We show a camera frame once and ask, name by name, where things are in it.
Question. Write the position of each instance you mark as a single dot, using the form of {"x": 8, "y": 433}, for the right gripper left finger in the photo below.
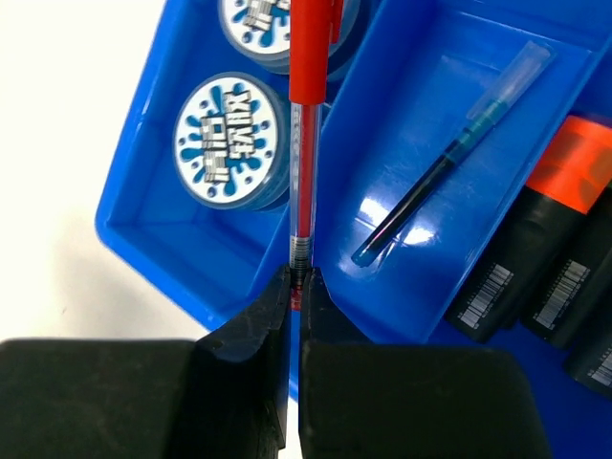
{"x": 222, "y": 396}

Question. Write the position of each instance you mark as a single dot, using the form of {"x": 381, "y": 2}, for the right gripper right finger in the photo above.
{"x": 360, "y": 399}

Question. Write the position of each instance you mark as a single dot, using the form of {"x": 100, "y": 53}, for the black pink highlighter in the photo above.
{"x": 589, "y": 363}

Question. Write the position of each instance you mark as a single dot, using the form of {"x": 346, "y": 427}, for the black green highlighter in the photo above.
{"x": 576, "y": 283}

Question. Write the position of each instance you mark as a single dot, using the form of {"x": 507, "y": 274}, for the blue gel pen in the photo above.
{"x": 484, "y": 115}

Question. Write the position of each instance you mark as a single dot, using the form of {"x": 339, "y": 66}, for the black orange highlighter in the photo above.
{"x": 564, "y": 185}

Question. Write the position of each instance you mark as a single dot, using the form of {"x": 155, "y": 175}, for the red ballpoint pen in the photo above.
{"x": 315, "y": 27}

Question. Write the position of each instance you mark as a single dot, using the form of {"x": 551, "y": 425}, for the blue plastic sorting tray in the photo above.
{"x": 420, "y": 67}

